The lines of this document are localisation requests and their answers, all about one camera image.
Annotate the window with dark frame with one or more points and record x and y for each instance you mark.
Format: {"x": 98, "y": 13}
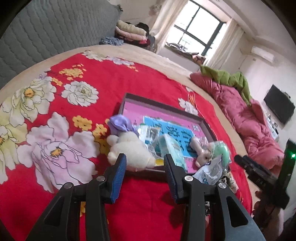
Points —
{"x": 198, "y": 27}

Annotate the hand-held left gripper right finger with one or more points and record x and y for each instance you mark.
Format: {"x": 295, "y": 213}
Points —
{"x": 172, "y": 178}

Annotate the blue knit cloth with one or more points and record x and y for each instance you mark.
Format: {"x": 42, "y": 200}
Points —
{"x": 111, "y": 41}

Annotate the shallow grey cardboard box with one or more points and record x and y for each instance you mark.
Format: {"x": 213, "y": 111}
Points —
{"x": 161, "y": 105}

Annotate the black television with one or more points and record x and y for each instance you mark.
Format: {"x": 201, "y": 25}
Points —
{"x": 276, "y": 104}

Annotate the pink comforter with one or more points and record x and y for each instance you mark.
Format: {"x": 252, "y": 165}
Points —
{"x": 240, "y": 115}

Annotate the person's right hand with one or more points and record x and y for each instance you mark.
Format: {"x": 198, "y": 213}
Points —
{"x": 263, "y": 206}

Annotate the yellow white tissue packet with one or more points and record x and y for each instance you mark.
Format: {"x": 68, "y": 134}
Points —
{"x": 149, "y": 133}

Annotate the green blanket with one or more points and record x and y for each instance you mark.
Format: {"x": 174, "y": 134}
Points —
{"x": 222, "y": 77}

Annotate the green white tissue packet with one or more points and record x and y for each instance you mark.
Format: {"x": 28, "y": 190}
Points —
{"x": 173, "y": 148}

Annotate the white plush toy purple bow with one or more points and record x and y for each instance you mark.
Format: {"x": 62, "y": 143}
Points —
{"x": 129, "y": 150}

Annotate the cream curtain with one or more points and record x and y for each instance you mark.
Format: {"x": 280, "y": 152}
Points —
{"x": 226, "y": 44}
{"x": 168, "y": 23}

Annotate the white snack packet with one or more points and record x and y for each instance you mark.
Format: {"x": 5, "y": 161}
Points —
{"x": 210, "y": 171}

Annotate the pink folded blanket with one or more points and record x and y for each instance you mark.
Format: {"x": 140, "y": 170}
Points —
{"x": 130, "y": 36}

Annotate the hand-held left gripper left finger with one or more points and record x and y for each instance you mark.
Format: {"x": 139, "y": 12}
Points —
{"x": 119, "y": 176}

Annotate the red floral blanket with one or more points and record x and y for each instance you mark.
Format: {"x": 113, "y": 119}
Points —
{"x": 138, "y": 78}

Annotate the white television cabinet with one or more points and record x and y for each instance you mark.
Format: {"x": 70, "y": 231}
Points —
{"x": 274, "y": 125}

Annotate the leopard print plush toy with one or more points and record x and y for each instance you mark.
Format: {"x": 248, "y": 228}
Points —
{"x": 227, "y": 183}

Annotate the patterned windowsill cushion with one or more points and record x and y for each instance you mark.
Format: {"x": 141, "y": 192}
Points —
{"x": 185, "y": 52}

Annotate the mint green scrunchie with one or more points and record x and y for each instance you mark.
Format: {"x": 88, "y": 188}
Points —
{"x": 220, "y": 150}

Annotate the cream folded blanket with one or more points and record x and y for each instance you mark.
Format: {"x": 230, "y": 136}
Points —
{"x": 131, "y": 26}

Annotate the dark clothes pile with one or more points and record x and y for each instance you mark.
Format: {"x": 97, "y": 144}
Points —
{"x": 144, "y": 26}

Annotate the small pink plush rabbit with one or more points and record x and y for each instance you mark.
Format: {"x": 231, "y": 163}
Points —
{"x": 201, "y": 153}

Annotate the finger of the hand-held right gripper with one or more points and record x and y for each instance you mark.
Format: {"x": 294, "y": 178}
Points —
{"x": 256, "y": 165}
{"x": 241, "y": 162}

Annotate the white air conditioner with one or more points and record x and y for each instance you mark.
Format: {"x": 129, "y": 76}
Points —
{"x": 262, "y": 53}

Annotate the grey quilted headboard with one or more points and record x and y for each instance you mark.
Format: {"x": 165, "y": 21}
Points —
{"x": 46, "y": 34}

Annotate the pink book with blue label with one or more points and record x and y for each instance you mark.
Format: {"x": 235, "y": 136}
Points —
{"x": 136, "y": 111}

